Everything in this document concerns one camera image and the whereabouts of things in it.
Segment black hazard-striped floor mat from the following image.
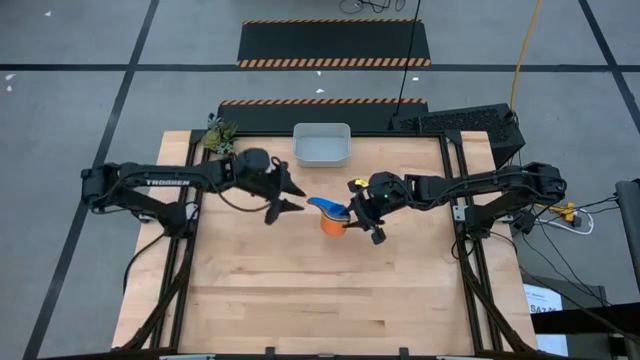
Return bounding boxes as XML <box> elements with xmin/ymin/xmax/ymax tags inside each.
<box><xmin>217</xmin><ymin>98</ymin><xmax>430</xmax><ymax>134</ymax></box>
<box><xmin>236</xmin><ymin>18</ymin><xmax>432</xmax><ymax>69</ymax></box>

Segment black side table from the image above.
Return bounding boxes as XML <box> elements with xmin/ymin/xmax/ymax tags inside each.
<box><xmin>519</xmin><ymin>272</ymin><xmax>640</xmax><ymax>360</ymax></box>

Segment small blue measuring cup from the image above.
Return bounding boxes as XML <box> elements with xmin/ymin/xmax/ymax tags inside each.
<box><xmin>306</xmin><ymin>196</ymin><xmax>352</xmax><ymax>222</ymax></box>

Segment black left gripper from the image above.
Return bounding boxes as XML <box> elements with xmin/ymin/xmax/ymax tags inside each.
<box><xmin>234</xmin><ymin>147</ymin><xmax>308</xmax><ymax>226</ymax></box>

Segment white power strip yellow plug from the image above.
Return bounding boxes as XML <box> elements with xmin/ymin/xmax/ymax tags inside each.
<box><xmin>547</xmin><ymin>199</ymin><xmax>595</xmax><ymax>236</ymax></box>

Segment black upright post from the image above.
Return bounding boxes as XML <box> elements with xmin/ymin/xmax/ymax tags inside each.
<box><xmin>615</xmin><ymin>178</ymin><xmax>640</xmax><ymax>294</ymax></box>

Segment white paper sign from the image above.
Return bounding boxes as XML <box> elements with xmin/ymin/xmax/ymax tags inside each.
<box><xmin>523</xmin><ymin>283</ymin><xmax>570</xmax><ymax>357</ymax></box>

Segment grey plastic basket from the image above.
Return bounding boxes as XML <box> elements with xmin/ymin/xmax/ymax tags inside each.
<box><xmin>292</xmin><ymin>122</ymin><xmax>352</xmax><ymax>169</ymax></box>

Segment black hanging cable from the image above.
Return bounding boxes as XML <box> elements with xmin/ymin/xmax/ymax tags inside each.
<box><xmin>394</xmin><ymin>0</ymin><xmax>422</xmax><ymax>117</ymax></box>

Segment large orange measuring cup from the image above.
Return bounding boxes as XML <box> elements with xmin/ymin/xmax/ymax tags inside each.
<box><xmin>319</xmin><ymin>215</ymin><xmax>350</xmax><ymax>238</ymax></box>

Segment potted succulent plant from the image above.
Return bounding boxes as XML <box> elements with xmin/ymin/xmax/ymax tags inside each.
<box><xmin>201</xmin><ymin>113</ymin><xmax>240</xmax><ymax>157</ymax></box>

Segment yellow hanging cable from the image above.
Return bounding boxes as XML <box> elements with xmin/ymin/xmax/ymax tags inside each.
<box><xmin>509</xmin><ymin>0</ymin><xmax>544</xmax><ymax>114</ymax></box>

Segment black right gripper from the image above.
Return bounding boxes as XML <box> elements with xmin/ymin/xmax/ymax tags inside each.
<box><xmin>343</xmin><ymin>171</ymin><xmax>416</xmax><ymax>246</ymax></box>

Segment coiled black floor cable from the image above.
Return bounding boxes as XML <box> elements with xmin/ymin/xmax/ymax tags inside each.
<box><xmin>338</xmin><ymin>0</ymin><xmax>407</xmax><ymax>15</ymax></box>

